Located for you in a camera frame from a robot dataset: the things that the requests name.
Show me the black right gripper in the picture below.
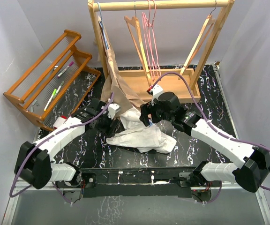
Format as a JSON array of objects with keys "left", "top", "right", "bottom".
[{"left": 140, "top": 99, "right": 173, "bottom": 127}]

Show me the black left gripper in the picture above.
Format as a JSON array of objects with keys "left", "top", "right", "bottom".
[{"left": 95, "top": 110, "right": 119, "bottom": 138}]

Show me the white t shirt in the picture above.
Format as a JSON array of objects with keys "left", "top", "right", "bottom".
[{"left": 106, "top": 108, "right": 176, "bottom": 154}]

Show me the beige t shirt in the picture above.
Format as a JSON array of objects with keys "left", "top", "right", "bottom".
[{"left": 97, "top": 15, "right": 147, "bottom": 122}]

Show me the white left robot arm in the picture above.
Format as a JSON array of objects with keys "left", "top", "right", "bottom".
[{"left": 14, "top": 98, "right": 120, "bottom": 189}]

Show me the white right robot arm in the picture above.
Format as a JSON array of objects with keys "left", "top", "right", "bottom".
[{"left": 140, "top": 92, "right": 270, "bottom": 193}]

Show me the light wooden hanger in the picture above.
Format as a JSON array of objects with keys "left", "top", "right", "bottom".
[{"left": 180, "top": 1, "right": 217, "bottom": 75}]

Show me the wooden clothes rack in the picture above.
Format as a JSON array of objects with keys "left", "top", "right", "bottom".
[{"left": 88, "top": 0, "right": 234, "bottom": 103}]

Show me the white red small box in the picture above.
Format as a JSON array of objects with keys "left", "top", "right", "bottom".
[{"left": 53, "top": 116, "right": 67, "bottom": 129}]

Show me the white green marker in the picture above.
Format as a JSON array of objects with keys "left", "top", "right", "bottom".
[{"left": 43, "top": 81, "right": 65, "bottom": 112}]

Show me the green capped marker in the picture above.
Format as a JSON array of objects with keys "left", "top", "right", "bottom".
[{"left": 49, "top": 89, "right": 57, "bottom": 101}]

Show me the orange wooden shelf rack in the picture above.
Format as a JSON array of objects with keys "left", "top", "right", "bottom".
[{"left": 3, "top": 30, "right": 101, "bottom": 131}]

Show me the purple capped marker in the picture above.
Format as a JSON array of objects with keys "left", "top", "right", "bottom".
[{"left": 57, "top": 61, "right": 74, "bottom": 78}]

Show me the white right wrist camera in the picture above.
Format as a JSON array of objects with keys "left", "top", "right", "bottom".
[{"left": 147, "top": 84, "right": 164, "bottom": 105}]

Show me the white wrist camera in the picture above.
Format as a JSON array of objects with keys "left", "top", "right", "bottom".
[
  {"left": 147, "top": 84, "right": 164, "bottom": 105},
  {"left": 107, "top": 103, "right": 120, "bottom": 120}
]

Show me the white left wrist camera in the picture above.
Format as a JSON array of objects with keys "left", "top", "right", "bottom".
[{"left": 107, "top": 103, "right": 120, "bottom": 120}]

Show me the pink wire hanger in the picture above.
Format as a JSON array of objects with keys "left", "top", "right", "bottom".
[
  {"left": 142, "top": 0, "right": 156, "bottom": 81},
  {"left": 149, "top": 0, "right": 161, "bottom": 76}
]

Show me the blue wire hanger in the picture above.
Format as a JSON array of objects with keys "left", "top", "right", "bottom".
[{"left": 97, "top": 2, "right": 109, "bottom": 50}]

